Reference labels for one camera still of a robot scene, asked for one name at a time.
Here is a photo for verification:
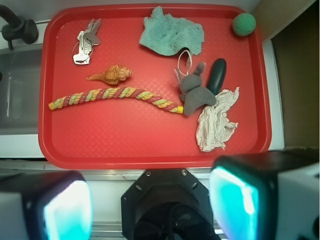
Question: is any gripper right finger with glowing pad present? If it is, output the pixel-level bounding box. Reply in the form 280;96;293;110
209;150;320;240

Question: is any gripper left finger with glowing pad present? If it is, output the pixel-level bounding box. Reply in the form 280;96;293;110
0;171;94;240

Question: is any blue terry cloth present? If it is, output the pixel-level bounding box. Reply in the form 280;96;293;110
139;6;205;56

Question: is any crumpled white paper towel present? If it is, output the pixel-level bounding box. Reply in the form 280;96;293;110
195;87;240;153

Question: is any grey plush toy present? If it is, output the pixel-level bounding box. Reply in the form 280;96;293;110
173;62;217;117

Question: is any red plastic tray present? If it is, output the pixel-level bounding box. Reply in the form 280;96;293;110
38;4;272;169

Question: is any dark green smooth stone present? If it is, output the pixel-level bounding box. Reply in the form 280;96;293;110
207;58;227;96

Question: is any orange conch shell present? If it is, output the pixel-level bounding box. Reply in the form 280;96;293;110
86;64;133;86

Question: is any bunch of silver keys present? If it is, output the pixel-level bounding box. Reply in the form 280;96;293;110
72;18;102;65

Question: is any green knitted ball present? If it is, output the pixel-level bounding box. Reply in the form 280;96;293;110
232;13;256;37

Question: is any black sink faucet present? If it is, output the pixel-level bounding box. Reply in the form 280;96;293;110
0;4;39;51

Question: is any multicolour twisted rope toy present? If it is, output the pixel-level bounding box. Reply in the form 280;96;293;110
48;87;184;114

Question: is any white cord loop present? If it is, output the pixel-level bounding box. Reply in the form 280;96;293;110
176;49;194;76

